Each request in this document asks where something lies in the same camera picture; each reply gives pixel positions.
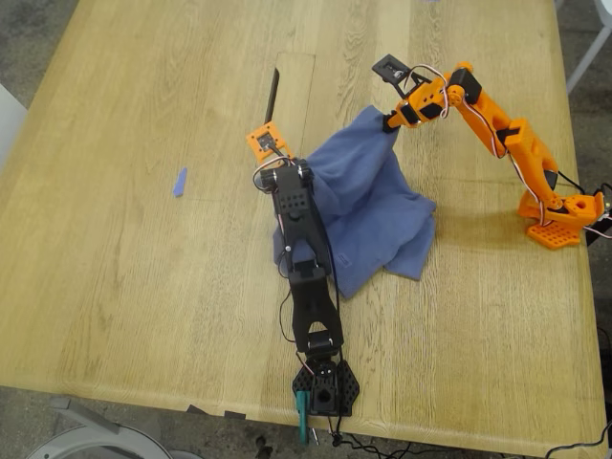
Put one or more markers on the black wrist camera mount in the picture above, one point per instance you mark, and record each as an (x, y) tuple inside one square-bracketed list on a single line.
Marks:
[(389, 67)]

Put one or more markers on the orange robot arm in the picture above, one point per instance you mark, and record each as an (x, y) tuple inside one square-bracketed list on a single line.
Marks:
[(521, 143)]

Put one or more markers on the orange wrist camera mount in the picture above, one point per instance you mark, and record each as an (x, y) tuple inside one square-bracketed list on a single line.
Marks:
[(255, 143)]

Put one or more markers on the grey white round chair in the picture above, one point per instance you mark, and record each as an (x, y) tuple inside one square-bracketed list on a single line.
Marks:
[(95, 452)]

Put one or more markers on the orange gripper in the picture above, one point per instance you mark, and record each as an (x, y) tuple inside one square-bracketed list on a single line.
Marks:
[(407, 114)]

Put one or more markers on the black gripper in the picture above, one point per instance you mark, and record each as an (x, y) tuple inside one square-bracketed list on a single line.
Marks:
[(288, 178)]

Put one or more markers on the white round pedestal base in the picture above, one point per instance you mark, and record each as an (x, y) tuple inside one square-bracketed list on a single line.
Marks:
[(184, 455)]

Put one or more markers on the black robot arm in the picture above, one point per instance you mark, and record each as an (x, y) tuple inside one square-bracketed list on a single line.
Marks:
[(306, 268)]

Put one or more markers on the orange perforated base plate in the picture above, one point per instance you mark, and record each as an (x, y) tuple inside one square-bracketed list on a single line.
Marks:
[(554, 236)]

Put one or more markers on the small blue plastic piece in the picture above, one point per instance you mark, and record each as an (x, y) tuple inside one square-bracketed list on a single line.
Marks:
[(179, 184)]

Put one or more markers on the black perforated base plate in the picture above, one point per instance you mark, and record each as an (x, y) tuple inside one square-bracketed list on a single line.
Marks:
[(301, 382)]

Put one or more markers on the white chair frame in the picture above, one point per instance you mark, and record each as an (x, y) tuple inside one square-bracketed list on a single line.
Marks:
[(588, 57)]

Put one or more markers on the black tape patch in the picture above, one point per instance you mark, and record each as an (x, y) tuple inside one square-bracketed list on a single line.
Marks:
[(197, 409)]

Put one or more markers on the teal table clamp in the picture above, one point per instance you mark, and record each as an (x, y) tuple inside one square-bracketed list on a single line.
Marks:
[(302, 416)]

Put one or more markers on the white furniture piece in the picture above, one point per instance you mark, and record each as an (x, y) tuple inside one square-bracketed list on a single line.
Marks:
[(9, 124)]

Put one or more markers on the blue T-shirt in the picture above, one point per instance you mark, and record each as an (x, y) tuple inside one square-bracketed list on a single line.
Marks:
[(363, 201)]

